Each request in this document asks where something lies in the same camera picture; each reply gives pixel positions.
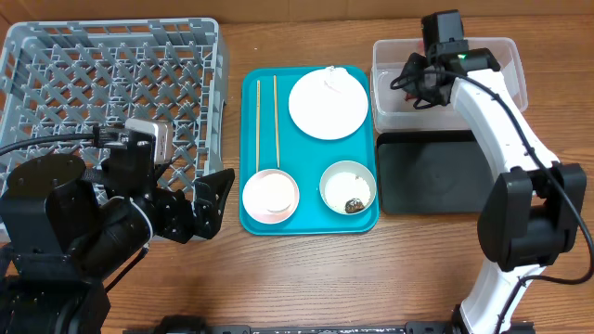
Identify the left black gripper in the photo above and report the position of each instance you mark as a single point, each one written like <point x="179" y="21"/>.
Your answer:
<point x="208" y="214"/>

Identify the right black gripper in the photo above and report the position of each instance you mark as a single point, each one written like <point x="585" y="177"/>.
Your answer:
<point x="411" y="68"/>

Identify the grey bowl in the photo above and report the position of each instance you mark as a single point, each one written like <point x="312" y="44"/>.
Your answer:
<point x="350" y="167"/>

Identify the brown food scrap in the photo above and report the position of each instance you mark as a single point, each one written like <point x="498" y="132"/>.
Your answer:
<point x="354" y="205"/>

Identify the white tissue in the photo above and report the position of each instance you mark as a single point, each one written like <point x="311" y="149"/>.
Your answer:
<point x="337" y="79"/>

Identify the pile of white rice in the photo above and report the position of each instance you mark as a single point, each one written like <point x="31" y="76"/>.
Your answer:
<point x="344" y="186"/>

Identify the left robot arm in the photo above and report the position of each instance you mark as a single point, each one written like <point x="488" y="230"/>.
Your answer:
<point x="71" y="227"/>

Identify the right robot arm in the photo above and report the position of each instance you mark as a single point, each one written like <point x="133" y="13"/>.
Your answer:
<point x="533" y="212"/>

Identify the clear plastic waste bin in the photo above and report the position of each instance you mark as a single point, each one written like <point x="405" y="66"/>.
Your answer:
<point x="394" y="112"/>

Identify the black food waste tray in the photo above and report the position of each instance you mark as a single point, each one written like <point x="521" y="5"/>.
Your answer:
<point x="432" y="172"/>

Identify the pink white small bowl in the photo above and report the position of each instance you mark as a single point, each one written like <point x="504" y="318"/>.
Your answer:
<point x="270" y="197"/>

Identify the white round plate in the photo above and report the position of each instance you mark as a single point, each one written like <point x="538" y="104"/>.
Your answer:
<point x="323" y="113"/>

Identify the teal plastic serving tray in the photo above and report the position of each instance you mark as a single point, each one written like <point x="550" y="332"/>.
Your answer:
<point x="303" y="157"/>

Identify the left wooden chopstick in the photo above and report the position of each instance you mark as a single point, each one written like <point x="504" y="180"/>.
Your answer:
<point x="257" y="125"/>

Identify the wooden chopstick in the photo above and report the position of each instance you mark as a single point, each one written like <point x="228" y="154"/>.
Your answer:
<point x="257" y="125"/>
<point x="275" y="96"/>

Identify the right wooden chopstick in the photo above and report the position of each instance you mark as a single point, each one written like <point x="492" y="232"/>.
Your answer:
<point x="275" y="96"/>

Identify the grey plastic dish rack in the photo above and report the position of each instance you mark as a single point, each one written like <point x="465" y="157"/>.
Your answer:
<point x="61" y="78"/>

